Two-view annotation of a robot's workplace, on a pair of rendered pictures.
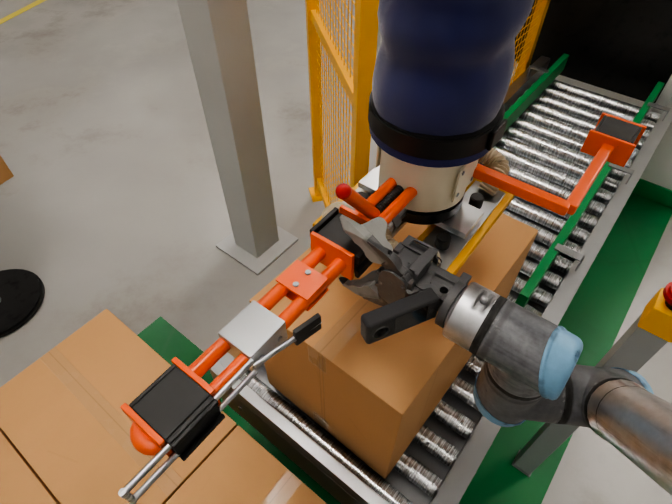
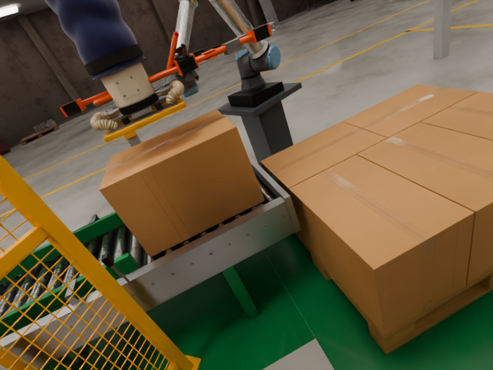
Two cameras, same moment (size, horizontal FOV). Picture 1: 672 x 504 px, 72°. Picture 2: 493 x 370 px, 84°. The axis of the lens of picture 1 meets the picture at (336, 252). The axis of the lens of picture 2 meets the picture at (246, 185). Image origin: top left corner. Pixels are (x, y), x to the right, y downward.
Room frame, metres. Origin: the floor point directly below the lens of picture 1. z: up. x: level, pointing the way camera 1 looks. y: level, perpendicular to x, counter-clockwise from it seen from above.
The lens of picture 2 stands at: (1.41, 0.91, 1.32)
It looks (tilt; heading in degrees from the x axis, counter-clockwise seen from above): 30 degrees down; 224
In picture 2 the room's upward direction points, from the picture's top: 23 degrees counter-clockwise
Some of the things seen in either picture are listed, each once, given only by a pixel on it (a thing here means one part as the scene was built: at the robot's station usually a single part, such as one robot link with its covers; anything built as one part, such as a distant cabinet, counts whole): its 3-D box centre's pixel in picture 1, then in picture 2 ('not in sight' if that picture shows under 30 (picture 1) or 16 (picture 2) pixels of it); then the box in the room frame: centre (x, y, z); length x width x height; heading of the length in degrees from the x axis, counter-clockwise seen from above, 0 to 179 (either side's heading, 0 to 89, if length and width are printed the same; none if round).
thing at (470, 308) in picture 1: (469, 313); not in sight; (0.37, -0.19, 1.22); 0.09 x 0.05 x 0.10; 143
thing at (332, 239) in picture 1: (346, 241); (185, 64); (0.51, -0.02, 1.22); 0.10 x 0.08 x 0.06; 53
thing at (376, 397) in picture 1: (395, 311); (185, 178); (0.69, -0.16, 0.75); 0.60 x 0.40 x 0.40; 141
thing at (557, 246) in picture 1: (614, 176); (4, 269); (1.42, -1.09, 0.60); 1.60 x 0.11 x 0.09; 142
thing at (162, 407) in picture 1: (173, 406); (259, 33); (0.24, 0.20, 1.22); 0.08 x 0.07 x 0.05; 143
